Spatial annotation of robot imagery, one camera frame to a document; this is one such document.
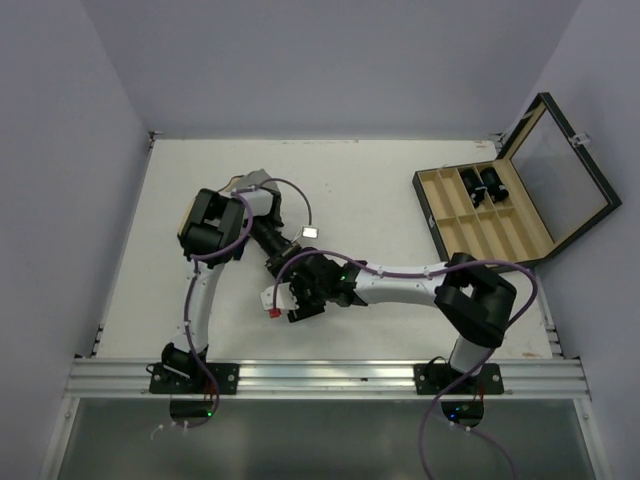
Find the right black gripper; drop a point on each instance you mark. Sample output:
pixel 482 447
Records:
pixel 304 308

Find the black wooden compartment box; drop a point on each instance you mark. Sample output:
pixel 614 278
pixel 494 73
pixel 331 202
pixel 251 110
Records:
pixel 557 193

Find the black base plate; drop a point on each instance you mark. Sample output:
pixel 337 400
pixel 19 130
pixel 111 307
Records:
pixel 164 381
pixel 433 377

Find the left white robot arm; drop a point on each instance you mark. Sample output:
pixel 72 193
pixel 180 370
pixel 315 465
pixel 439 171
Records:
pixel 213 233

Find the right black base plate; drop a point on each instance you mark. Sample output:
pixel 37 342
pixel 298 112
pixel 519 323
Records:
pixel 433 377

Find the black rolled item right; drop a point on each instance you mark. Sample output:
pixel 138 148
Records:
pixel 495 187

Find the aluminium mounting rail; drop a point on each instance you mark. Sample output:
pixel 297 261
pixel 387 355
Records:
pixel 537 379

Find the black rolled item left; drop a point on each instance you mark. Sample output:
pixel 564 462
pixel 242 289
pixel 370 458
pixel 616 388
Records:
pixel 473 185

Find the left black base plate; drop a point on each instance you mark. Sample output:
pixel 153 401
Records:
pixel 164 381

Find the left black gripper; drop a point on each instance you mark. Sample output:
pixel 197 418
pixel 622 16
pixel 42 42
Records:
pixel 277 261

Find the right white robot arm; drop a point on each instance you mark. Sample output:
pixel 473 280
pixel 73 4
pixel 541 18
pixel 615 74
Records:
pixel 475 299

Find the black rolled item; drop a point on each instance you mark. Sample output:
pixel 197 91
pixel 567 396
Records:
pixel 473 185
pixel 495 187

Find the grey underwear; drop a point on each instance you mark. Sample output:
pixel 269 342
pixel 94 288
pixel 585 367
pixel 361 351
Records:
pixel 260 182

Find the beige underwear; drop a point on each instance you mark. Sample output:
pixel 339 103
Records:
pixel 225 189

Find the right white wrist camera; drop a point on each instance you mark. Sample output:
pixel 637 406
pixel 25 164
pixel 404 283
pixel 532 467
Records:
pixel 278 300

